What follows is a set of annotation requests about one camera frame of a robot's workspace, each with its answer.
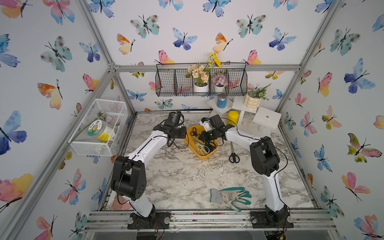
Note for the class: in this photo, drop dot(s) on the long black-handled scissors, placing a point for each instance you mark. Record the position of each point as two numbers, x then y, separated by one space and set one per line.
233 158

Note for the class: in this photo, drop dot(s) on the round green-lidded jar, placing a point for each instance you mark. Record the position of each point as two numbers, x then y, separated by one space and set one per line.
100 130

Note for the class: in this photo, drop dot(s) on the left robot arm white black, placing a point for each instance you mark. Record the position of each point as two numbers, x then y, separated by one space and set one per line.
129 178

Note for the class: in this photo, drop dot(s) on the black wire wall basket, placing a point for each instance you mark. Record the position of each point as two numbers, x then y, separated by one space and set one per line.
186 80

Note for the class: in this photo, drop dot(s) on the pink dustpan brush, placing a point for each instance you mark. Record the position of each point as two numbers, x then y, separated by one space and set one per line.
119 204

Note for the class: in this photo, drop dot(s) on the yellow artificial flower stem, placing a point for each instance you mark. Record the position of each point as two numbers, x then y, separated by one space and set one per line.
213 61

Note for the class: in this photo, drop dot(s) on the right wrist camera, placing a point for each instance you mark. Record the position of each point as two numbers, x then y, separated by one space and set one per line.
206 124

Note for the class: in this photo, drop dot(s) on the white stepped display stand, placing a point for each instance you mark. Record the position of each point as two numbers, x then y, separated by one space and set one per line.
265 120

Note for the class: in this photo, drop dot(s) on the yellow plastic storage box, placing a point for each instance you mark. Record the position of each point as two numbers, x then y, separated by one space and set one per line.
213 145

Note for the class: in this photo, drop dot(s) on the yellow plastic bottle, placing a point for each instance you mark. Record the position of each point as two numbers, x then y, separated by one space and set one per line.
232 118

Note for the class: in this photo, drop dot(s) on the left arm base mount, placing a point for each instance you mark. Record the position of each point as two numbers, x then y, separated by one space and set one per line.
155 220

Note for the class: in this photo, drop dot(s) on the aluminium front rail frame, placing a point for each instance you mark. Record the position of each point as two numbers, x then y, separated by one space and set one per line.
316 221

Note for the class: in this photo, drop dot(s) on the purple flowers in white pot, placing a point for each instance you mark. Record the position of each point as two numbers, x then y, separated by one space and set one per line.
220 82

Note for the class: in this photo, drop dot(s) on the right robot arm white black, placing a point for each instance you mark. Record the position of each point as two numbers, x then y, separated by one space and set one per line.
264 156

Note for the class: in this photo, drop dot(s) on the small black-handled scissors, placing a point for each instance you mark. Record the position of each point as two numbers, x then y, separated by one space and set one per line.
194 134

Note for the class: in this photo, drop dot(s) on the cream pot with green plant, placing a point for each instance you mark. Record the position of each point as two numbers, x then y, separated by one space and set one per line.
255 95

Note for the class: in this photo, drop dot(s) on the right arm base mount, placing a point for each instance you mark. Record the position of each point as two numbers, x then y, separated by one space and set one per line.
268 219

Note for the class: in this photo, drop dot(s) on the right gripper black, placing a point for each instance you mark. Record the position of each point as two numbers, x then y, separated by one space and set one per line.
203 137

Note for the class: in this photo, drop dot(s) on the beige flowers in white pot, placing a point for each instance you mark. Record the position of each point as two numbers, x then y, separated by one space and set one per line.
200 78

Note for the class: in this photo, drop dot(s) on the cream-handled kitchen scissors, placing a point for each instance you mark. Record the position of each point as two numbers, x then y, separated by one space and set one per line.
201 149

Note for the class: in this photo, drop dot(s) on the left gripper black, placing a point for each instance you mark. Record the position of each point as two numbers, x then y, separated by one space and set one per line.
183 129

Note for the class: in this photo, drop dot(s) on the blue tin can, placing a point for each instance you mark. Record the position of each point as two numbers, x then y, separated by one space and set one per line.
221 101

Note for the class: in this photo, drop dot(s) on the teal grey gardening glove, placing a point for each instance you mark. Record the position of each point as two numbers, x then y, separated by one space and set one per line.
232 198

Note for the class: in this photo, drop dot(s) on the clear acrylic wall box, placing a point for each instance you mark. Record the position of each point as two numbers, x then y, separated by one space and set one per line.
112 112

